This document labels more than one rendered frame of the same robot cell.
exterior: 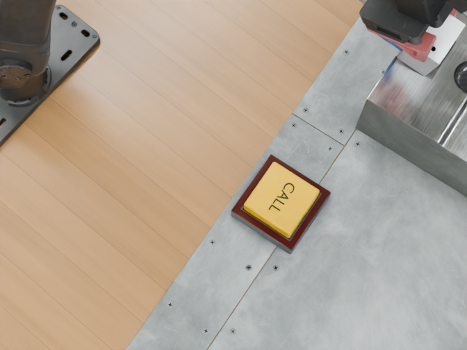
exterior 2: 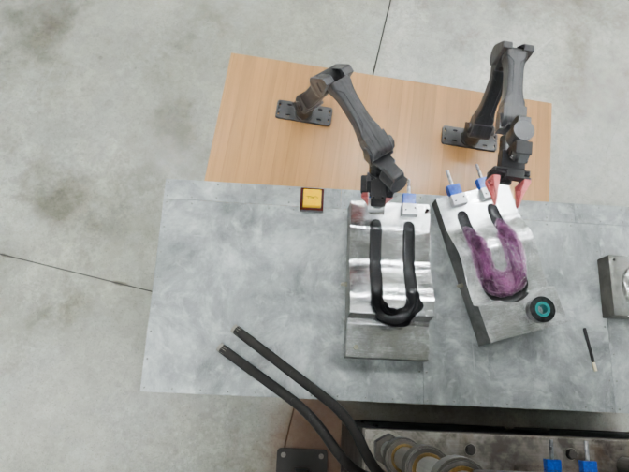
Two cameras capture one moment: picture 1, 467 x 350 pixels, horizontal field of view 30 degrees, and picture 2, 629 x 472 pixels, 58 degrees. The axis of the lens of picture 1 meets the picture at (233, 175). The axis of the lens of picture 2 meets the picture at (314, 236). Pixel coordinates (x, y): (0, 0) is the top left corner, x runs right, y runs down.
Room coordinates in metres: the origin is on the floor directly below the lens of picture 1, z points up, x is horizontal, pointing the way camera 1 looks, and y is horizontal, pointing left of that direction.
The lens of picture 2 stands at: (-0.17, -0.55, 2.63)
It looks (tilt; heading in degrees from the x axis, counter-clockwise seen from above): 74 degrees down; 47
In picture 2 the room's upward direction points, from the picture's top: 12 degrees clockwise
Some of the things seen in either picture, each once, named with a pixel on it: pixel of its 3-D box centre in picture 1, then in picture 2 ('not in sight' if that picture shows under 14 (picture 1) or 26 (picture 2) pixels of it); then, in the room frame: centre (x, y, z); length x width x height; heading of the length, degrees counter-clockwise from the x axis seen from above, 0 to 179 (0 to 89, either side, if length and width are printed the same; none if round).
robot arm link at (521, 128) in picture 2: not in sight; (518, 128); (0.75, -0.28, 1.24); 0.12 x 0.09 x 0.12; 51
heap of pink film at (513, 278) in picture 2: not in sight; (498, 256); (0.65, -0.54, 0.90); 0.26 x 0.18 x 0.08; 73
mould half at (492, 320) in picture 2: not in sight; (496, 259); (0.65, -0.55, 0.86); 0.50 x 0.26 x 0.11; 73
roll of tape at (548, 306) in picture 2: not in sight; (540, 309); (0.65, -0.75, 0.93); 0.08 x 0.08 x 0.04
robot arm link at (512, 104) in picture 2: not in sight; (509, 87); (0.85, -0.14, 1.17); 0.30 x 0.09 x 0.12; 51
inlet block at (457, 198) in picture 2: not in sight; (452, 188); (0.67, -0.27, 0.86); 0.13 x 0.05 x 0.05; 73
